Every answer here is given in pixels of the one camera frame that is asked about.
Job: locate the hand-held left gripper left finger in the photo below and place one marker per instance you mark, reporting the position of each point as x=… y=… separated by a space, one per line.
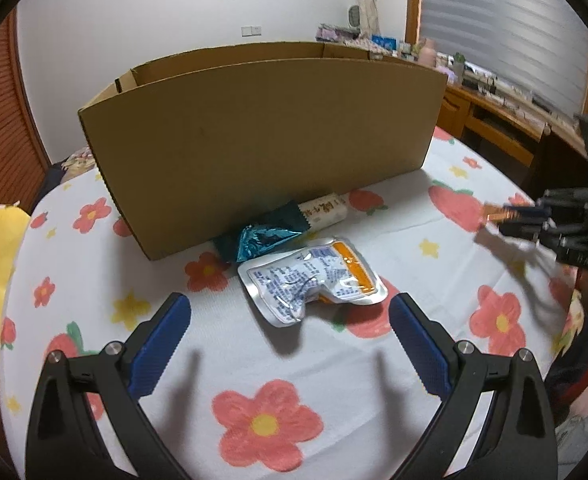
x=158 y=347

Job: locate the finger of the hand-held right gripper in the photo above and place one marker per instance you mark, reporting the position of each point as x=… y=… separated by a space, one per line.
x=564 y=245
x=559 y=205

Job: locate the dark blue bed sheet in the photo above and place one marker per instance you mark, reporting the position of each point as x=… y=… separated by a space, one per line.
x=48 y=180

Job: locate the beige roll snack packet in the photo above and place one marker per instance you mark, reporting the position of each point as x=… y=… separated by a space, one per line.
x=324 y=210

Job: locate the small green plant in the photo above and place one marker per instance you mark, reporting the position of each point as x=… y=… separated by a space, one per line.
x=460 y=65

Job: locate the beige floral blanket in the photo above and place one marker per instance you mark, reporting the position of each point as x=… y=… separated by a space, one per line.
x=81 y=160

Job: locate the white orange pouch packet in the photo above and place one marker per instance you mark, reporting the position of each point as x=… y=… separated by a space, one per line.
x=294 y=280

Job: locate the grey window blind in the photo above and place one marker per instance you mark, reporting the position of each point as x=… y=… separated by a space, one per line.
x=499 y=20

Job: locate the wooden window frame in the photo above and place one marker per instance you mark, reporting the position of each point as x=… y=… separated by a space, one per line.
x=414 y=0

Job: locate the white wall switch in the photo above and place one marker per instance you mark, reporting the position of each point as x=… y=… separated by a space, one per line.
x=251 y=30

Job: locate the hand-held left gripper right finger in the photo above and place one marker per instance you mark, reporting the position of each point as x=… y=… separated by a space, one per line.
x=419 y=347

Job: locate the white flower print sheet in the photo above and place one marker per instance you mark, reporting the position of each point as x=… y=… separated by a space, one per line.
x=223 y=320

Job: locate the wooden louvered wardrobe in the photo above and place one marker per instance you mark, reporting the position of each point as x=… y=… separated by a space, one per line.
x=3 y=125

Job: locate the stack of patterned cloth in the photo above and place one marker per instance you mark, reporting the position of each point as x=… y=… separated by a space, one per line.
x=334 y=34

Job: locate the teal foil snack packet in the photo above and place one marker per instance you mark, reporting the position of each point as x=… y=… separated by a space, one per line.
x=264 y=237

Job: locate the wooden desk with clutter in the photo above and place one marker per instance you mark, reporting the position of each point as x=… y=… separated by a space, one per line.
x=499 y=140

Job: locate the cardboard box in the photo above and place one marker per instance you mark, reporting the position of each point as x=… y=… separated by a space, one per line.
x=254 y=135

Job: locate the pink bottle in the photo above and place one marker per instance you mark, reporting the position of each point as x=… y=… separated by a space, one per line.
x=428 y=52

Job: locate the grey oval wall ornament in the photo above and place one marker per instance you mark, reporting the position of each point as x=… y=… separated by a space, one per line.
x=355 y=16

